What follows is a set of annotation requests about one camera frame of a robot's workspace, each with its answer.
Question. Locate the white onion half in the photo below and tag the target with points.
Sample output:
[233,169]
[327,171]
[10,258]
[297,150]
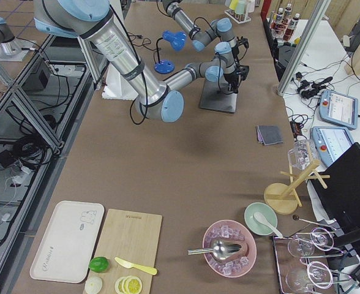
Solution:
[93,285]

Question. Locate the wine glass rack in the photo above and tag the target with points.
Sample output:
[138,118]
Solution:
[343,282]

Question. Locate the bottles on side table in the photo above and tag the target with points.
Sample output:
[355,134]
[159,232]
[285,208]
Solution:
[284,23]

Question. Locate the metal ice scoop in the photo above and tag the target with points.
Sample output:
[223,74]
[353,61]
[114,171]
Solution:
[220,250]

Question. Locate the green lime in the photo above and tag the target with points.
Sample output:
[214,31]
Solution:
[98,264]

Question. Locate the wooden cup tree stand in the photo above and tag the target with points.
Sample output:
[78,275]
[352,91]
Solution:
[282,198]

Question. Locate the aluminium frame post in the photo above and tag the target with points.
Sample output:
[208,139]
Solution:
[307,35]

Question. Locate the lemon slices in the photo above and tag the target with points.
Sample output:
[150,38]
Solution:
[128,285]

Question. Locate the wooden cutting board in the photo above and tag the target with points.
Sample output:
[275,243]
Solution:
[131,236]

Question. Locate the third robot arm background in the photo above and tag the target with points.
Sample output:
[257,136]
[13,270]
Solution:
[11,49]

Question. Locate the white ceramic spoon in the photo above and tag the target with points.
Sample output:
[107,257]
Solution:
[259,217]

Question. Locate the grey folded cloth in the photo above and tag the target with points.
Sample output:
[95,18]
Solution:
[269,135]

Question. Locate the clear glass mug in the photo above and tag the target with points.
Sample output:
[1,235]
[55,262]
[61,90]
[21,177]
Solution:
[302,153]

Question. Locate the teach pendant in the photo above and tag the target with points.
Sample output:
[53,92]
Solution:
[339,109]
[331,142]

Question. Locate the pink bowl with ice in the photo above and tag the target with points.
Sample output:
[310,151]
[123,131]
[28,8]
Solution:
[241,262]

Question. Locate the white plastic tray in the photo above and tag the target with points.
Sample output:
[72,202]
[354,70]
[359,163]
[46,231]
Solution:
[68,242]

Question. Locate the yellow plastic knife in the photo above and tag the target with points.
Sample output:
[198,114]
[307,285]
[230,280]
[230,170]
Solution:
[129,265]

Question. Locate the grey laptop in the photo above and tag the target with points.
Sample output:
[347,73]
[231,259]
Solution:
[217,97]

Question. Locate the lower wine glass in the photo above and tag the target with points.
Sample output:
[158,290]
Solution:
[310,279]

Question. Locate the black monitor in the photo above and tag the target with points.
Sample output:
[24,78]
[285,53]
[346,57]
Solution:
[341,198]

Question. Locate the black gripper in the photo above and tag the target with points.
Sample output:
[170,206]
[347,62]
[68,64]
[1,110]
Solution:
[237,45]
[231,78]

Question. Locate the upper teach pendant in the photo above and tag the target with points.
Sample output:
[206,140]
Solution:
[339,109]

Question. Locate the lower teach pendant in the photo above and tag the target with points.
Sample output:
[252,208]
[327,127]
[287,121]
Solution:
[331,142]

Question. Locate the upper wine glass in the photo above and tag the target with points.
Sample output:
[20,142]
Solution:
[304,244]

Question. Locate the cup rack with cups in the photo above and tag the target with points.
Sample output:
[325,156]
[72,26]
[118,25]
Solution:
[239,10]

